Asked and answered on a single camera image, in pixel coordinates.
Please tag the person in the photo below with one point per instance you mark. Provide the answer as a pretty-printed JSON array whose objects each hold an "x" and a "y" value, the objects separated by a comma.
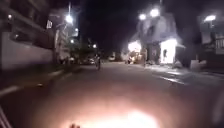
[{"x": 98, "y": 62}]

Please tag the dark asphalt road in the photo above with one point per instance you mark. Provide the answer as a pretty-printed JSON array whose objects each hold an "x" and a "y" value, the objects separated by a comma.
[{"x": 120, "y": 86}]

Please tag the car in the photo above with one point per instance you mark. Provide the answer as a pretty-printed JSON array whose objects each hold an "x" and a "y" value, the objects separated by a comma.
[{"x": 88, "y": 61}]

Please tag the building with lit front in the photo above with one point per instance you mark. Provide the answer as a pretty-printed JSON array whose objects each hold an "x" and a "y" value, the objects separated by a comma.
[{"x": 156, "y": 36}]

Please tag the street lamp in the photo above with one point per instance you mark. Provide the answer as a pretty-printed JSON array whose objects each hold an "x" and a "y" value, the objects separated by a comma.
[
  {"x": 69, "y": 18},
  {"x": 154, "y": 12}
]

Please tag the pale kerb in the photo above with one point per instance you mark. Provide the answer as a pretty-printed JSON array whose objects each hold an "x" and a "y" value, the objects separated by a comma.
[{"x": 20, "y": 86}]

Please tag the building with balcony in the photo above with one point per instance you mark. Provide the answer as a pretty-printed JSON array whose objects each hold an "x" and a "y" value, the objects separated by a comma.
[{"x": 210, "y": 40}]

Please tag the building with pale wall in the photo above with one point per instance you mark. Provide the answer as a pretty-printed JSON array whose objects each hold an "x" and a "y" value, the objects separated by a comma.
[{"x": 23, "y": 50}]

